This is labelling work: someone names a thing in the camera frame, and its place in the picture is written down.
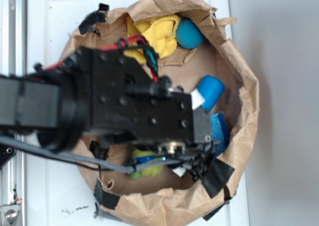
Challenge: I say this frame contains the grey braided cable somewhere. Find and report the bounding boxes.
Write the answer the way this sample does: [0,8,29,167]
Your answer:
[0,133,200,174]

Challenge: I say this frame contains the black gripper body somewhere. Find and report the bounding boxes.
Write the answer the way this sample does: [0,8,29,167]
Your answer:
[79,47,212,155]

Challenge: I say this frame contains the yellow cloth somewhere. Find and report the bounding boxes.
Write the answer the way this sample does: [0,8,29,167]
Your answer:
[127,14,181,59]

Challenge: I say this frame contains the blue sponge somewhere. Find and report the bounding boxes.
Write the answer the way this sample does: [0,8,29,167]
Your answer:
[211,113,229,157]

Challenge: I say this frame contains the crumpled brown paper bag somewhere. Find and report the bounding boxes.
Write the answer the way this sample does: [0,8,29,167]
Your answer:
[61,0,260,226]

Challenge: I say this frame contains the aluminium frame rail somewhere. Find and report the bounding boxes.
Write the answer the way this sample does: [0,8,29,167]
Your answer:
[0,0,27,226]

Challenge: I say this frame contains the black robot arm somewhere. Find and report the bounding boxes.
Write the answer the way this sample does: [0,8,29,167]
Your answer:
[0,47,212,155]

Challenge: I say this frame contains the blue plastic bottle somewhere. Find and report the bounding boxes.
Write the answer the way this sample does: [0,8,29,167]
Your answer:
[197,75,225,111]

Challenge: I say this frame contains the red and black wires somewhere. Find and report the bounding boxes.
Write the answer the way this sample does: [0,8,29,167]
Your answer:
[34,35,172,86]

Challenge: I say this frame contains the teal ball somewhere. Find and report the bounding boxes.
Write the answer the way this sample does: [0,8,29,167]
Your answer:
[176,18,206,49]

